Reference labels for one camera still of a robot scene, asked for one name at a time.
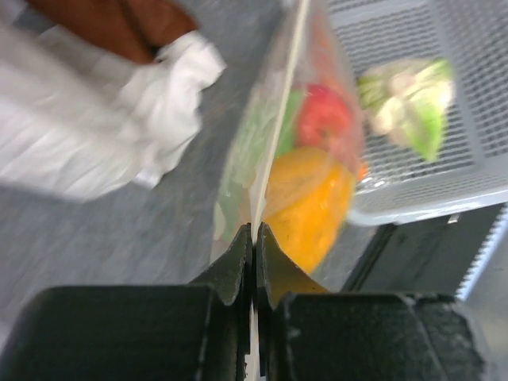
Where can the orange pumpkin slice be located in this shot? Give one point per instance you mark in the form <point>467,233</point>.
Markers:
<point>363,171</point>

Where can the light green cucumber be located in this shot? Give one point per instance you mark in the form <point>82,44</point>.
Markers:
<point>254,137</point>

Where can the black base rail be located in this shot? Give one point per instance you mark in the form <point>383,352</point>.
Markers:
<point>429,256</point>

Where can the clear dotted zip top bag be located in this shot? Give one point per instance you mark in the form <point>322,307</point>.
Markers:
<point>304,51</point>

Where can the white plastic basket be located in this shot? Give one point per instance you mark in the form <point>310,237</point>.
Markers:
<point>470,171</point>

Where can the brown cloth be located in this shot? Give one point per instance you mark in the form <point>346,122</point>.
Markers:
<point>134,30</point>

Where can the white cauliflower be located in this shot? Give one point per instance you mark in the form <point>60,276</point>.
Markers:
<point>407,100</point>

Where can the white slotted cable duct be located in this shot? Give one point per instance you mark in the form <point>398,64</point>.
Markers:
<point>483,256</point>

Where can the orange tangerine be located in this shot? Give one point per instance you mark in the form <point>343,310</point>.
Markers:
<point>307,198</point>

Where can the white t-shirt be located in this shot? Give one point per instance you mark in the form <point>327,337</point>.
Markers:
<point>78,121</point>

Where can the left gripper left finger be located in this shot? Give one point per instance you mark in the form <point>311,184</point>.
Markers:
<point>192,331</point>

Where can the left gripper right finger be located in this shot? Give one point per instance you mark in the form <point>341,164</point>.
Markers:
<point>309,333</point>

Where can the red apple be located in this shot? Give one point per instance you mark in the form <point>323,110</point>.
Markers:
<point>323,118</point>

